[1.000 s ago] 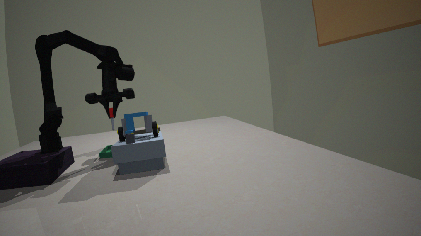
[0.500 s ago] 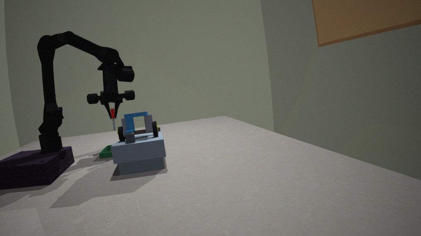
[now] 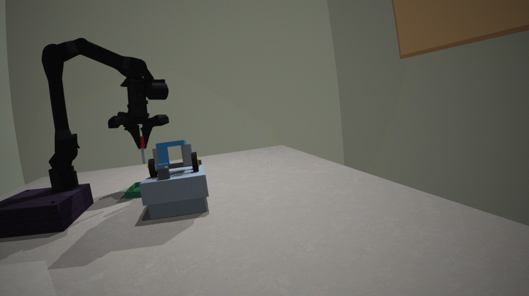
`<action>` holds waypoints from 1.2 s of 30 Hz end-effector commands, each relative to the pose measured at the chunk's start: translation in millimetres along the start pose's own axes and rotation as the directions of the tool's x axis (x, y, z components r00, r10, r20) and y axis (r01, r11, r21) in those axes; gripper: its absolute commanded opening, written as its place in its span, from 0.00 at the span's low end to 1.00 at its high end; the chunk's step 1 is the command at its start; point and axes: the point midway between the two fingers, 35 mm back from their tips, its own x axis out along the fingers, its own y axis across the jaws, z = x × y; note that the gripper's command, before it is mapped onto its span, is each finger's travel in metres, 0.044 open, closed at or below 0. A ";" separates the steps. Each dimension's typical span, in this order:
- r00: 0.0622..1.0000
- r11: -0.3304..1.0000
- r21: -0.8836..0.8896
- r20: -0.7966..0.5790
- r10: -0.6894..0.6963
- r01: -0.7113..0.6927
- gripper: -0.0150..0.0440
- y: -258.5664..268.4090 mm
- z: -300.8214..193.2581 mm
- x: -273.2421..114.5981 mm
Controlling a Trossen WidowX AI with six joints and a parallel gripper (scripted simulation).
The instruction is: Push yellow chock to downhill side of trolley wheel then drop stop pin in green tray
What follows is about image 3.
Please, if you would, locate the green tray rim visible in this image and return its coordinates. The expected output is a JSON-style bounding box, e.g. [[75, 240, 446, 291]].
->
[[124, 182, 142, 199]]

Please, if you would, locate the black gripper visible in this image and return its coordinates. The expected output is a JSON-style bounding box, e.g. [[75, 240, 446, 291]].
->
[[108, 97, 169, 149]]

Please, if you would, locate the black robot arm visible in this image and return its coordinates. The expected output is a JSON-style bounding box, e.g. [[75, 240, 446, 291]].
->
[[42, 38, 169, 193]]

